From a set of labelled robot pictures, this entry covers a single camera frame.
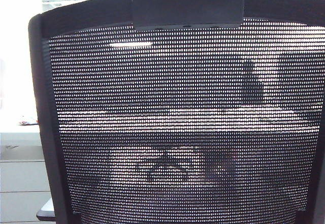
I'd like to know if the black mesh office chair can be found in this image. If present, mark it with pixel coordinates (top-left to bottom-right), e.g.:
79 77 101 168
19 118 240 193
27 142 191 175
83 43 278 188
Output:
27 0 325 224

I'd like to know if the black swivel chair base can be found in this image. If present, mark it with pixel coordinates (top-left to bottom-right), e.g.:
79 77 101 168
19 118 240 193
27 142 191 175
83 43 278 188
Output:
148 151 196 185

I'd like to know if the crumpled white printed cloth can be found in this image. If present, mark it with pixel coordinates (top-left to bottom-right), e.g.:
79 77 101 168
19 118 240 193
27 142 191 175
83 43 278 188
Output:
17 115 39 126

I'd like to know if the white drawer cabinet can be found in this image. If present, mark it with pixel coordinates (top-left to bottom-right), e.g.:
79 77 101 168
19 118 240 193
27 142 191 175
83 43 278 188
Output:
0 132 54 224

